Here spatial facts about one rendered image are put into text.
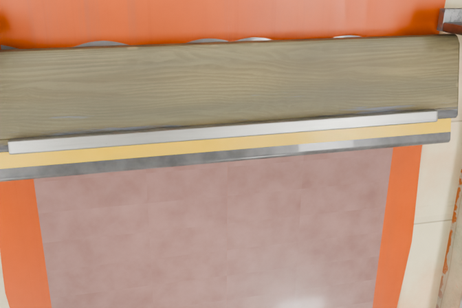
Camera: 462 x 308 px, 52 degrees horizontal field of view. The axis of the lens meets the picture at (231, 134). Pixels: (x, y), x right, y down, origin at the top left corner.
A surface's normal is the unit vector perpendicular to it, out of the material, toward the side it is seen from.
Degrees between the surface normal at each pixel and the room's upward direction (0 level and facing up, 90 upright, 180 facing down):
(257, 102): 13
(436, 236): 2
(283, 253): 2
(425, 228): 2
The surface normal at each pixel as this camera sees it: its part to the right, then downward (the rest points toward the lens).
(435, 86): 0.22, 0.14
